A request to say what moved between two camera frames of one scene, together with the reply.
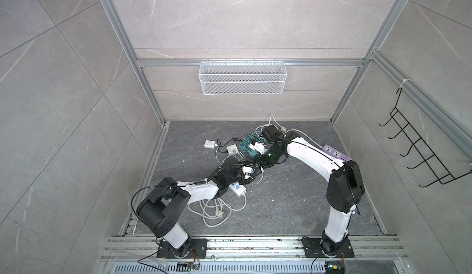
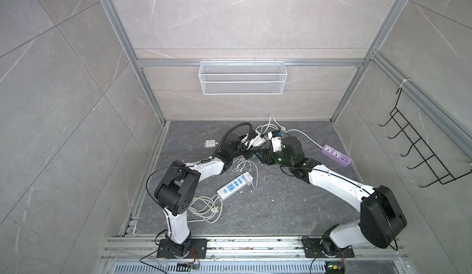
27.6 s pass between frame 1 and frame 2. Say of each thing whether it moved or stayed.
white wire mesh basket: stayed
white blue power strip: moved
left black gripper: moved
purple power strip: stayed
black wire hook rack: stayed
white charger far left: stayed
